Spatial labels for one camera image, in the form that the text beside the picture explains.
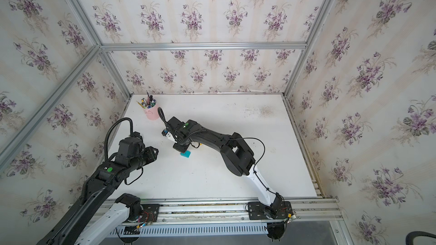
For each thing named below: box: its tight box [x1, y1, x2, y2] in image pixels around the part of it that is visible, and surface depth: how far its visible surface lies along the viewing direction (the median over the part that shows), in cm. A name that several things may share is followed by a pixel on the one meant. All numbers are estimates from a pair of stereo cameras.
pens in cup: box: [136, 91, 157, 109], surface depth 103 cm
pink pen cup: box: [143, 102, 160, 121], surface depth 101 cm
